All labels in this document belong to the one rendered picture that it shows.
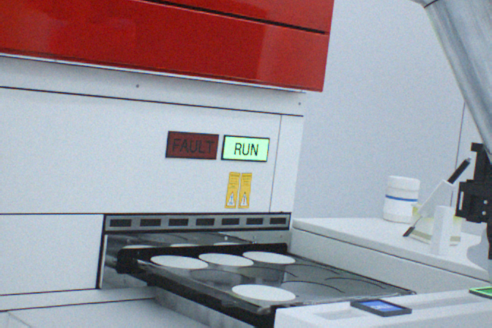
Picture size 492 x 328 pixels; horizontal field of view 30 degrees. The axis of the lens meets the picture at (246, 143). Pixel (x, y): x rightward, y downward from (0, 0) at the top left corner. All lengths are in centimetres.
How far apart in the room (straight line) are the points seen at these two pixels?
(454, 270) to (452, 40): 76
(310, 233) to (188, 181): 30
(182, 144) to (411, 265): 46
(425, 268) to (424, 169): 304
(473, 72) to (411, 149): 367
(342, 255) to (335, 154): 240
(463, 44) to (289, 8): 86
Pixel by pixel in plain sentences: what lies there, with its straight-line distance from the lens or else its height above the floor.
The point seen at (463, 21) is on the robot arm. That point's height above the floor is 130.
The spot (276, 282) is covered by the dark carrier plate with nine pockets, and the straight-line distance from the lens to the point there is 155.
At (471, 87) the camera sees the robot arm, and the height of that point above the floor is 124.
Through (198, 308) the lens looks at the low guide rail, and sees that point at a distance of 155.
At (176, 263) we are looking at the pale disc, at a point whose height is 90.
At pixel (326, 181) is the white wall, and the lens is 413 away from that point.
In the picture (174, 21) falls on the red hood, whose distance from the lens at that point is 156.
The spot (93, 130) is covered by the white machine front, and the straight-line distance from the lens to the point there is 154.
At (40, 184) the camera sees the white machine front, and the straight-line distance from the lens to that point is 150.
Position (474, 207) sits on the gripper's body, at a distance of 137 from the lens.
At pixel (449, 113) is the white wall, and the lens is 478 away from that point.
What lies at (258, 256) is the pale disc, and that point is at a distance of 176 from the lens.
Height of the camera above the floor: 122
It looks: 4 degrees down
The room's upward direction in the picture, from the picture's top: 7 degrees clockwise
